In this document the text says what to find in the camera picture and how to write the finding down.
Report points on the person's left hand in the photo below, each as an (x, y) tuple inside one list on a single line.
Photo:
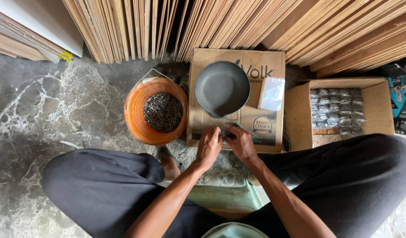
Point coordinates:
[(208, 147)]

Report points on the printed closed cardboard box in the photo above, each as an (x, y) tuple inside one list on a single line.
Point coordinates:
[(265, 130)]

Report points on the person's left fingers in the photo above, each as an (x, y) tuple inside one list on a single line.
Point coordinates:
[(216, 131)]

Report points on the rows of packed nail bags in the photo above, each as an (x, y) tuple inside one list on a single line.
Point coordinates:
[(336, 110)]

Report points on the grey sandal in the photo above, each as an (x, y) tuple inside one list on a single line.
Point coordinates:
[(164, 152)]

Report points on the blue and black product boxes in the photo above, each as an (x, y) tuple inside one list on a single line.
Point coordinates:
[(402, 99)]

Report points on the stack of flat plywood boards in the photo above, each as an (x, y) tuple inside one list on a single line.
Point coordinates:
[(17, 39)]

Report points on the person's green shirt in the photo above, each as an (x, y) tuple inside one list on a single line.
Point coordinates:
[(234, 230)]

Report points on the stack of clear plastic bags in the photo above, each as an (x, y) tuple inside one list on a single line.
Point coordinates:
[(271, 94)]

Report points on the row of leaning plywood sheets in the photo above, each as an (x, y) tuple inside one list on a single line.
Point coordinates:
[(242, 23)]

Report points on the heap of dark nails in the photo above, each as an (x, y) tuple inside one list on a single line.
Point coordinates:
[(163, 112)]

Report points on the small clear plastic bag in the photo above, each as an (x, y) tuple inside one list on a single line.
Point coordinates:
[(228, 129)]

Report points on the grey metal pan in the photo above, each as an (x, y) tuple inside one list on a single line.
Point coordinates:
[(222, 88)]

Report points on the orange plastic bucket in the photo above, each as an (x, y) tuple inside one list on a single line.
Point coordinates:
[(136, 109)]

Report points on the open cardboard box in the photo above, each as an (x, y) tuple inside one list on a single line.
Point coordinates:
[(297, 112)]

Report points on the person's right fingers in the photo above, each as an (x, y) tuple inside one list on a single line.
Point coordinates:
[(232, 133)]

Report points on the person's black trousers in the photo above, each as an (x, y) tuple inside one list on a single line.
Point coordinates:
[(100, 195)]

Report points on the person's right hand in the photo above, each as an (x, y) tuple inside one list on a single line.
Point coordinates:
[(244, 145)]

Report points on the green plastic stool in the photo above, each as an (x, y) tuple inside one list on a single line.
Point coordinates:
[(227, 198)]

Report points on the person's left foot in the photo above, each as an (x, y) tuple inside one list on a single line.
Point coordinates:
[(170, 167)]

